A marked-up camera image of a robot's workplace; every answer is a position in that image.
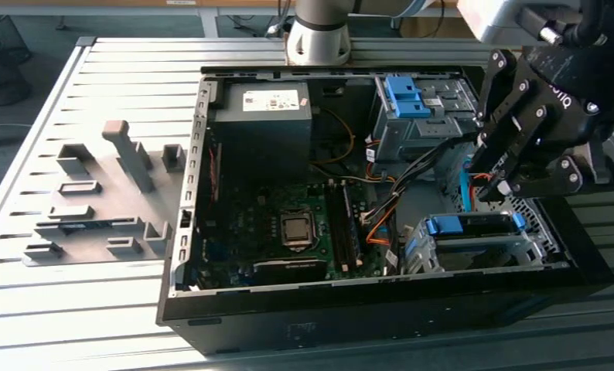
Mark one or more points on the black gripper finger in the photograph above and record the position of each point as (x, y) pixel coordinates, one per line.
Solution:
(568, 175)
(502, 65)

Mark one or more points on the hard disk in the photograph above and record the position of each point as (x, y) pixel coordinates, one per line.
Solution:
(446, 225)

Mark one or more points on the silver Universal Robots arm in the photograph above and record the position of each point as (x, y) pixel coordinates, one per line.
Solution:
(316, 42)

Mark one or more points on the silver disk bay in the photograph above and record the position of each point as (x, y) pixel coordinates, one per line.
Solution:
(482, 241)

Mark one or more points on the blue drive latch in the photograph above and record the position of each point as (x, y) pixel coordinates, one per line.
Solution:
(407, 104)

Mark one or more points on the grey metal drive cage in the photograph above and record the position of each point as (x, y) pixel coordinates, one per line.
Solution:
(424, 135)

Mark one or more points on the black RAM stick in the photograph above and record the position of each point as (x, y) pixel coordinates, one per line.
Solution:
(351, 224)

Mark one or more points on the grey power supply unit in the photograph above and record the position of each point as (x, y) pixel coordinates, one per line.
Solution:
(264, 127)

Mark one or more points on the silver CPU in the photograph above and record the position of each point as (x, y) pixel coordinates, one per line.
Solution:
(297, 228)

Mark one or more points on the CPU socket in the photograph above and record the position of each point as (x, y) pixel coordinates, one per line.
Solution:
(297, 247)

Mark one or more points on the black open PC case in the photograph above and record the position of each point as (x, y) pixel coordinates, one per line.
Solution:
(338, 320)

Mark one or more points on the black graphics card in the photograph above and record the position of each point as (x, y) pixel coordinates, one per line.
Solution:
(291, 270)

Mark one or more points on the green motherboard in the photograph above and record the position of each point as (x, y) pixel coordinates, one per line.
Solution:
(244, 232)

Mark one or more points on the grey parts rack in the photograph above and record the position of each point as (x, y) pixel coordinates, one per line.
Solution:
(109, 193)

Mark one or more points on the slim dark RAM stick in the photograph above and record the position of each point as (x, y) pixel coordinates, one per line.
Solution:
(84, 225)

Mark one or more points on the black mesh wastebasket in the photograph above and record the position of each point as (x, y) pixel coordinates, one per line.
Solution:
(1, 58)

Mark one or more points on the wooden desk white frame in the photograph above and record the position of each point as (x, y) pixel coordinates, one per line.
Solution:
(208, 23)

